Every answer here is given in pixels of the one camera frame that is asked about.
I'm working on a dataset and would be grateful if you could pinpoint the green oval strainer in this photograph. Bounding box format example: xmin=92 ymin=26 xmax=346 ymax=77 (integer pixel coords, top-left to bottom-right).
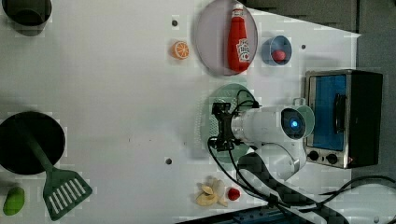
xmin=195 ymin=83 xmax=254 ymax=171

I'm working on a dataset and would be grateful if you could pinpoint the small red ball in bowl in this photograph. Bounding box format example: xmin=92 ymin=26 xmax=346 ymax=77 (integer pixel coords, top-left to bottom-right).
xmin=272 ymin=50 xmax=286 ymax=63

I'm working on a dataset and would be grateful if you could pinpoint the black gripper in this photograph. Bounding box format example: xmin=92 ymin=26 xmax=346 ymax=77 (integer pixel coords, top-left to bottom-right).
xmin=212 ymin=103 xmax=241 ymax=151

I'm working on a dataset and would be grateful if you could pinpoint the green slotted spatula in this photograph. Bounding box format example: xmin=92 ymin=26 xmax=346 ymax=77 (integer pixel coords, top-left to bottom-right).
xmin=15 ymin=119 xmax=92 ymax=221

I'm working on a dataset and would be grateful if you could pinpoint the black frying pan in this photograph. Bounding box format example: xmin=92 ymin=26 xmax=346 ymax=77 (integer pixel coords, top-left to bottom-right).
xmin=0 ymin=111 xmax=65 ymax=175

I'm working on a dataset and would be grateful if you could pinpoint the peeled banana toy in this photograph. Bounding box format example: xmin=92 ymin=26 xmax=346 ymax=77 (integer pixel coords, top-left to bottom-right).
xmin=195 ymin=178 xmax=228 ymax=207

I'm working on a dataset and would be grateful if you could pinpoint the blue metal frame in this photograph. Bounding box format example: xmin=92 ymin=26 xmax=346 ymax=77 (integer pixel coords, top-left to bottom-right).
xmin=178 ymin=207 xmax=314 ymax=224

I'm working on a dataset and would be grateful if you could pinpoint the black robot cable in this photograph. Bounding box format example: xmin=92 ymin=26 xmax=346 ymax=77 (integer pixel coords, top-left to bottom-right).
xmin=206 ymin=89 xmax=396 ymax=224

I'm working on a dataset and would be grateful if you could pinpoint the red ketchup bottle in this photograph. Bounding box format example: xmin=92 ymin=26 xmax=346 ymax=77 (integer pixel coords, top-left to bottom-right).
xmin=227 ymin=4 xmax=250 ymax=73

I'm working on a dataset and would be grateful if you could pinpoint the silver toaster oven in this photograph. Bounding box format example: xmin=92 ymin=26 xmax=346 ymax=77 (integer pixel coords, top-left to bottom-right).
xmin=304 ymin=69 xmax=383 ymax=169

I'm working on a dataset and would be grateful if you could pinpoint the green pepper toy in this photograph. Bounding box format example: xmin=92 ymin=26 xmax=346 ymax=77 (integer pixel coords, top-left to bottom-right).
xmin=3 ymin=187 xmax=25 ymax=216

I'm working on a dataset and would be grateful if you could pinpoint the small red fruit toy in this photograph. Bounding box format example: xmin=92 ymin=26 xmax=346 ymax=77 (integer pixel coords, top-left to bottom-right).
xmin=227 ymin=188 xmax=241 ymax=201

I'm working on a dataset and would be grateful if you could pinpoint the orange slice toy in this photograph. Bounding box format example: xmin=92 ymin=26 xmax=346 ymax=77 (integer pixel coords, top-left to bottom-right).
xmin=171 ymin=41 xmax=190 ymax=60

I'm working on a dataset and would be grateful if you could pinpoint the green mug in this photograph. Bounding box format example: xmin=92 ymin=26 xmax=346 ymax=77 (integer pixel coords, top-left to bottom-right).
xmin=293 ymin=98 xmax=315 ymax=138

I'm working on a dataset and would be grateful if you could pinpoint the blue bowl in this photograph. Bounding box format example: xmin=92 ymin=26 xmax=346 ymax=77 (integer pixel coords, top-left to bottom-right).
xmin=262 ymin=35 xmax=292 ymax=65

